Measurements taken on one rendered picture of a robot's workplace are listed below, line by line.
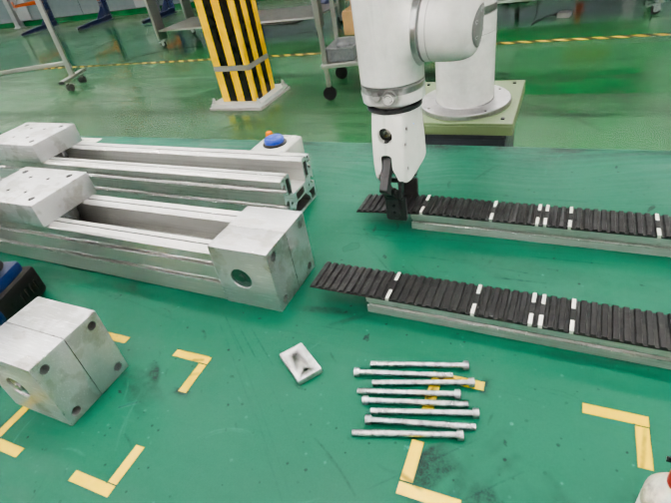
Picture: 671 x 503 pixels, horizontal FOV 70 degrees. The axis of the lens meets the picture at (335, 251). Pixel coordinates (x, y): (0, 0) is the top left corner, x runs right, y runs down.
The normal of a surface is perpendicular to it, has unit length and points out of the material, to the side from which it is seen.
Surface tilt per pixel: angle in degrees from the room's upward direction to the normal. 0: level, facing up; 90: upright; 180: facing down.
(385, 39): 89
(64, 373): 90
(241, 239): 0
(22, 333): 0
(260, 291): 90
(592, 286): 0
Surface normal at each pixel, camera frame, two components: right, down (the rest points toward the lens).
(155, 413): -0.15, -0.80
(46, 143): 0.90, 0.13
